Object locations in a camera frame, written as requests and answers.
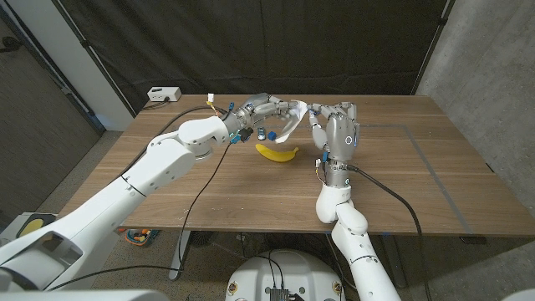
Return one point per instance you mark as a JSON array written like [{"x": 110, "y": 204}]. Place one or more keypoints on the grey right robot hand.
[{"x": 340, "y": 134}]

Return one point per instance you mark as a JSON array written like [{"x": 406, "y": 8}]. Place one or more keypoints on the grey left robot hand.
[{"x": 263, "y": 106}]

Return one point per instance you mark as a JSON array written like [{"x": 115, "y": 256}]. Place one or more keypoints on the peeled shipping label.
[{"x": 306, "y": 107}]

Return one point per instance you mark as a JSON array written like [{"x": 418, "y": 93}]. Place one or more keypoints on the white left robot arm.
[{"x": 146, "y": 175}]

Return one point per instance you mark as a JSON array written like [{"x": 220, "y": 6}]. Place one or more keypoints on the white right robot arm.
[{"x": 355, "y": 251}]

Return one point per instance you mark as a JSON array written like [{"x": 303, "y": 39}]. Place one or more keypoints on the silver blue toy car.
[{"x": 261, "y": 134}]

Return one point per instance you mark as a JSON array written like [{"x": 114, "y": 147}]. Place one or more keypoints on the blue block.
[{"x": 272, "y": 136}]

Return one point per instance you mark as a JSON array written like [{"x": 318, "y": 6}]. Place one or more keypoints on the yellow banana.
[{"x": 276, "y": 155}]

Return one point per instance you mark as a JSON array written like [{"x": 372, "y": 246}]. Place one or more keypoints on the white power strip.
[{"x": 164, "y": 94}]

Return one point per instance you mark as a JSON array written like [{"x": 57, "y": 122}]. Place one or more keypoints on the black backdrop stand pole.
[
  {"x": 85, "y": 42},
  {"x": 434, "y": 39}
]

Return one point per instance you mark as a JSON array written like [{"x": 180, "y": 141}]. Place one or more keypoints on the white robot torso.
[{"x": 292, "y": 271}]

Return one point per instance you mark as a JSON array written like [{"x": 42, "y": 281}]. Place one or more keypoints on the white table leg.
[{"x": 175, "y": 255}]

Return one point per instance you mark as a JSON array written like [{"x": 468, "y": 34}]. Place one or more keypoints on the orange blue floor item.
[{"x": 141, "y": 236}]

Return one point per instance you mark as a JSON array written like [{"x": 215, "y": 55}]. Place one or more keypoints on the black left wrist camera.
[{"x": 246, "y": 134}]

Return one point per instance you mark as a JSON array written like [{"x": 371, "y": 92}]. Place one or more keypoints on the black wall hook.
[{"x": 9, "y": 44}]

